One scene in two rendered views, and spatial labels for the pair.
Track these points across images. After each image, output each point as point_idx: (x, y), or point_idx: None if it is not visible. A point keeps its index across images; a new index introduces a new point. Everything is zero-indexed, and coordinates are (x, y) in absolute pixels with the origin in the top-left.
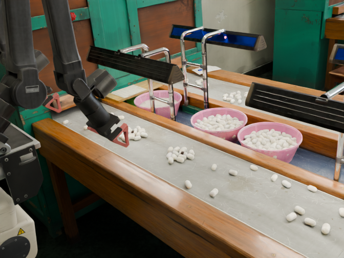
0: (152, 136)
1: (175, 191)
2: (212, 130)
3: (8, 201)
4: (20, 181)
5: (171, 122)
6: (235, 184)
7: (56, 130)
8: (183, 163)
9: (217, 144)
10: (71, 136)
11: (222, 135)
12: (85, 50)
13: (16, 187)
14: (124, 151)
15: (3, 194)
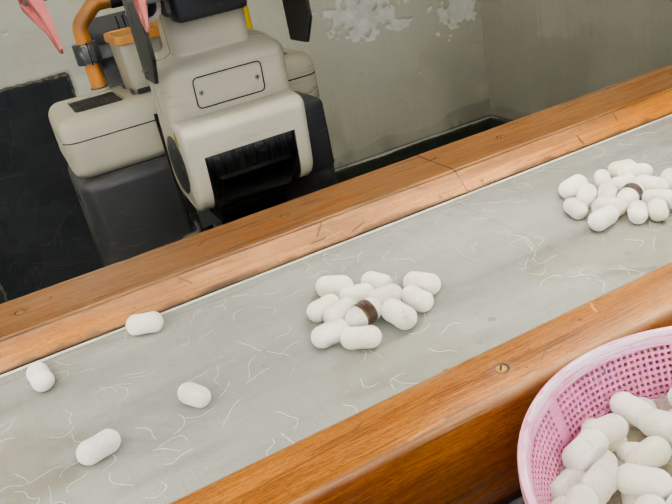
0: (597, 245)
1: (112, 289)
2: (640, 443)
3: (163, 71)
4: (137, 39)
5: None
6: (34, 452)
7: (660, 78)
8: (307, 324)
9: (364, 409)
10: (603, 103)
11: (544, 486)
12: None
13: (137, 46)
14: (486, 203)
15: (186, 62)
